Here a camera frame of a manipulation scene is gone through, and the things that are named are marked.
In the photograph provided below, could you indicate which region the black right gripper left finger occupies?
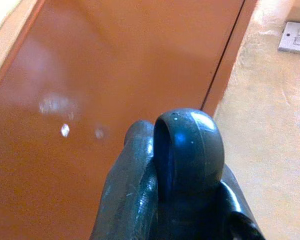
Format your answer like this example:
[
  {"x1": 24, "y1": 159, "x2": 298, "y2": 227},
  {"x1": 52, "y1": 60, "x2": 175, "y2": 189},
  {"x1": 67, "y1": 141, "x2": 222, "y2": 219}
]
[{"x1": 89, "y1": 119, "x2": 164, "y2": 240}]

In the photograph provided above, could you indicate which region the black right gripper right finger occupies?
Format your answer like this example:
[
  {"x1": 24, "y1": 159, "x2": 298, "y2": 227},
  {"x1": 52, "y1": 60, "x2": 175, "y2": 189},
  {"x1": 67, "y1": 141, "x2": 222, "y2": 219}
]
[{"x1": 214, "y1": 164, "x2": 266, "y2": 240}]

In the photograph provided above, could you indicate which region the white wall switch plate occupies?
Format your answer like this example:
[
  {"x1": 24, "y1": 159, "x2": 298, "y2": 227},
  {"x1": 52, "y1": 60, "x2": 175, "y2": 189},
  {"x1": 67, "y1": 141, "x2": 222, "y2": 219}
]
[{"x1": 277, "y1": 21, "x2": 300, "y2": 55}]

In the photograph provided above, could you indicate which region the glossy brown door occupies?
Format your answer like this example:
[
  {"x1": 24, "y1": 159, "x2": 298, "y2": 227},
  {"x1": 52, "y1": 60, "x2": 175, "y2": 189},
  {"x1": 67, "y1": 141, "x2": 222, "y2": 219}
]
[{"x1": 0, "y1": 0, "x2": 244, "y2": 240}]

